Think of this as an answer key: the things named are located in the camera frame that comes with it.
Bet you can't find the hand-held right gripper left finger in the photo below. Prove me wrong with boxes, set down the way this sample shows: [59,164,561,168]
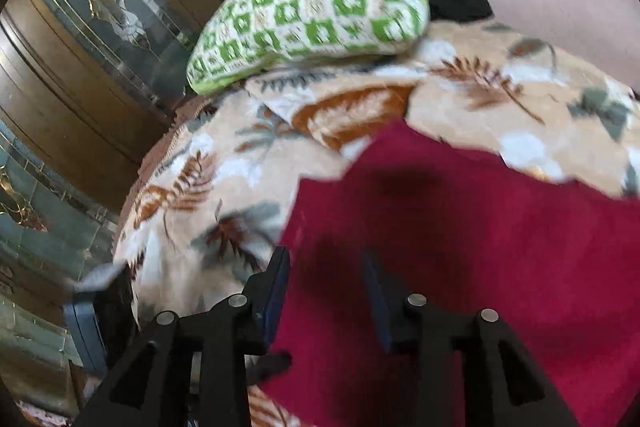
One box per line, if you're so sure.
[75,246,292,427]

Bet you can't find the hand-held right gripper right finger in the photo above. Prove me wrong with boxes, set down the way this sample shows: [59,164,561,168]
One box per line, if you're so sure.
[362,249,581,427]

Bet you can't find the red sweater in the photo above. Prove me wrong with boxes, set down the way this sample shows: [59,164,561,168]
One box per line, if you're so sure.
[257,121,640,427]

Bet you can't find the leaf print blanket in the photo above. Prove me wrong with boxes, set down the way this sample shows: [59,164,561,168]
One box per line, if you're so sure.
[112,21,640,427]

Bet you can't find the green checked pillow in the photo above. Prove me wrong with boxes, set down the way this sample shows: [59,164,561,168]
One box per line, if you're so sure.
[186,0,431,97]

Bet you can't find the wooden cabinet with glass door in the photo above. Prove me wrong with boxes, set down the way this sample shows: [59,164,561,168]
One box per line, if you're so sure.
[0,0,232,418]

